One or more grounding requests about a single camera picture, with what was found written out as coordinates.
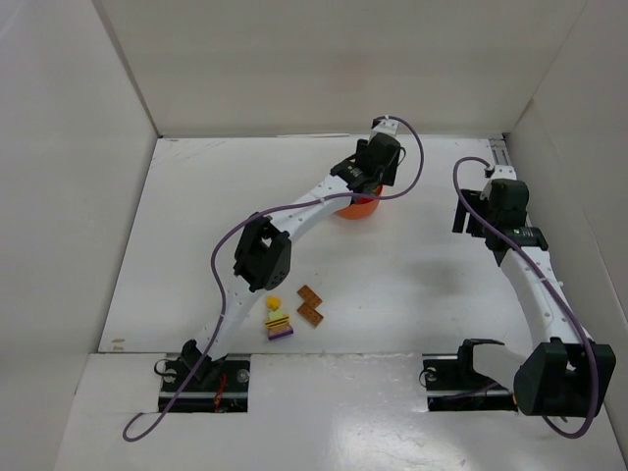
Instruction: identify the yellow lego brick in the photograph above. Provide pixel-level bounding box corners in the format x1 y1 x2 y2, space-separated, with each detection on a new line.
266 296 282 311

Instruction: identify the striped stacked lego figure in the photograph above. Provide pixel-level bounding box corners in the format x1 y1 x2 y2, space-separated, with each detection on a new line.
264 308 293 340

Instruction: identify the brown lego plate lower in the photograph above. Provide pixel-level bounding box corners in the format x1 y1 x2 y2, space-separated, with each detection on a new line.
297 303 324 328

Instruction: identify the brown lego plate upper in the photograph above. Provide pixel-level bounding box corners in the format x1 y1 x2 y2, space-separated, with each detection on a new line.
297 285 322 309

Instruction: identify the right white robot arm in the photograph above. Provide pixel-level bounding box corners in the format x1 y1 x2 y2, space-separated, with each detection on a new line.
452 179 616 418

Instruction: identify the orange round divided container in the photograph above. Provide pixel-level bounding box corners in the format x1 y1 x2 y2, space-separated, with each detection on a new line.
336 196 380 220

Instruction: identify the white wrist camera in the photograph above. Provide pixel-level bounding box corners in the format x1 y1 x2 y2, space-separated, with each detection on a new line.
482 165 517 199
371 116 399 137

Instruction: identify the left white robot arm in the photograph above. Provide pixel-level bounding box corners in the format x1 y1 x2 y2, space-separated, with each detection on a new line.
181 119 402 386

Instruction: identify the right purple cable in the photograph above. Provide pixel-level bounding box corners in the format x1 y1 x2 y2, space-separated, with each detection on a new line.
451 156 602 439

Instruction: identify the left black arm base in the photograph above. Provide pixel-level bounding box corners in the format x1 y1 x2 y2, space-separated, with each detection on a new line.
153 355 251 414

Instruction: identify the aluminium rail right side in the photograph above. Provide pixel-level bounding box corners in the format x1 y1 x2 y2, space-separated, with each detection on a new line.
489 138 511 166

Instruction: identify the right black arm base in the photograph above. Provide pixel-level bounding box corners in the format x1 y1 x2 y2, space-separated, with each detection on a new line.
419 339 518 412

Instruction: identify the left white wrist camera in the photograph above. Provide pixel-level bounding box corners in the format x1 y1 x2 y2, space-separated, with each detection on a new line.
371 116 399 137

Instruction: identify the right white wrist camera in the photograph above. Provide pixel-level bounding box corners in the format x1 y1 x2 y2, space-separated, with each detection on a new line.
482 165 517 199

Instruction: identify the brown lego plate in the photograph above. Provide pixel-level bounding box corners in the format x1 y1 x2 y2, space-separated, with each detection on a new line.
297 285 322 309
297 303 324 328

